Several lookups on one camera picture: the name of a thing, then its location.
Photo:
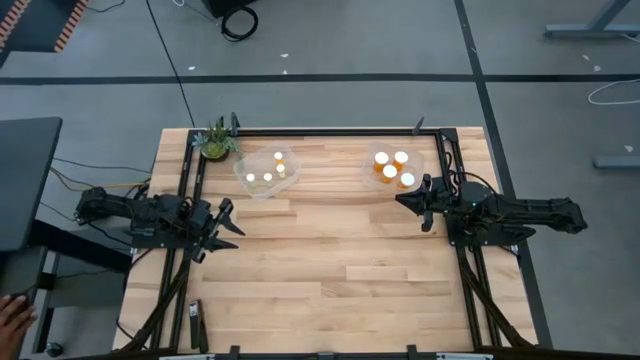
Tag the large orange bottle red print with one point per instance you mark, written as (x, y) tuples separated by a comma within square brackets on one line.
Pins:
[(407, 179)]

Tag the potted green succulent plant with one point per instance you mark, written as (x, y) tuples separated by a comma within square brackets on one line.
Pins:
[(215, 147)]

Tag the small pale green pill bottle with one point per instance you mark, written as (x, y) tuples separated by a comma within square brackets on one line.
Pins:
[(280, 167), (267, 176), (250, 177)]

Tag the grey desk foot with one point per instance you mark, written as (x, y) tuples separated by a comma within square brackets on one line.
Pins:
[(617, 162)]

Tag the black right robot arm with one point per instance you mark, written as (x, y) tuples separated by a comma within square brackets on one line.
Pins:
[(540, 207)]

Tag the clear plastic bin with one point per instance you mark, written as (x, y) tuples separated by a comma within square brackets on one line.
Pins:
[(368, 172), (260, 190)]

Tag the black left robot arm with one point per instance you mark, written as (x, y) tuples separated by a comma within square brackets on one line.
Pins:
[(110, 205)]

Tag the black desk leg frame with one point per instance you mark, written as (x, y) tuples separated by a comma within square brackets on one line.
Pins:
[(75, 245)]

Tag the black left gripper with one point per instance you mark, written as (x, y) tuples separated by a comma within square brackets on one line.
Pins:
[(202, 222)]

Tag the black rectangular bar tool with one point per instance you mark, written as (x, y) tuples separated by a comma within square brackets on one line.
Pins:
[(194, 325)]

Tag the black aluminium table frame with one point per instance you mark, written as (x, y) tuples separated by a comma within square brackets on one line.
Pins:
[(320, 132)]

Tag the grey desk leg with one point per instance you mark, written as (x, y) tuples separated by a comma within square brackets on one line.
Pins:
[(590, 31)]

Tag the small orange pill bottle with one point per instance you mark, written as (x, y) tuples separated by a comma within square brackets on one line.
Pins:
[(278, 155)]

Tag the black ramp orange striped edges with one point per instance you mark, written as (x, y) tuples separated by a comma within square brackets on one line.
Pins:
[(40, 20)]

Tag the black desk top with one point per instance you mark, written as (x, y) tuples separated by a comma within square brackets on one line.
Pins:
[(25, 180)]

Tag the person's hand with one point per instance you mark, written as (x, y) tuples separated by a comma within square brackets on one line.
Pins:
[(12, 325)]

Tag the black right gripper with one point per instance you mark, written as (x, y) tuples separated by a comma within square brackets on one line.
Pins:
[(440, 205)]

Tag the black caster wheel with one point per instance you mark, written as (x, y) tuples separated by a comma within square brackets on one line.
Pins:
[(53, 349)]

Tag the orange pill bottle white cap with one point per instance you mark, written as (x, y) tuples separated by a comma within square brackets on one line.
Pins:
[(389, 171), (381, 158), (400, 158)]

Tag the black box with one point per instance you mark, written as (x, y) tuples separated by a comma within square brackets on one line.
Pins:
[(225, 6)]

